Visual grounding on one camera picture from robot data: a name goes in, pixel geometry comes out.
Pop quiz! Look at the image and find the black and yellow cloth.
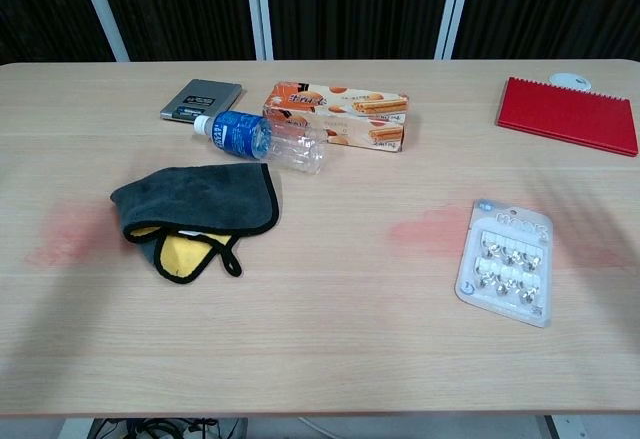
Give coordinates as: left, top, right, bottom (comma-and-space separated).
109, 161, 283, 286

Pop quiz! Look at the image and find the orange biscuit roll box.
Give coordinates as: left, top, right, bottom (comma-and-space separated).
262, 81, 412, 153

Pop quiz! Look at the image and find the clear bottle with blue label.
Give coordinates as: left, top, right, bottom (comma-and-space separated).
193, 110, 332, 177

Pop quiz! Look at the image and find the silver digital pocket scale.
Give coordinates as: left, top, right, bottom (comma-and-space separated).
159, 78, 244, 125

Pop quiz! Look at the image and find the hooks blister pack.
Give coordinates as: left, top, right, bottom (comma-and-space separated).
453, 198, 556, 330

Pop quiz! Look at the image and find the red spiral notebook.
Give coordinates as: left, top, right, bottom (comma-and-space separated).
494, 76, 640, 159

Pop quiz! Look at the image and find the white round table grommet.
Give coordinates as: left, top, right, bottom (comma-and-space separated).
548, 72, 592, 93

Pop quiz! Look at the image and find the white partition post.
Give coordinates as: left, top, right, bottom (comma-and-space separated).
243, 0, 276, 62
433, 0, 476, 61
73, 0, 132, 63

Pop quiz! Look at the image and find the black floor cable bundle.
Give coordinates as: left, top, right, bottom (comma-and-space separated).
88, 417, 249, 439

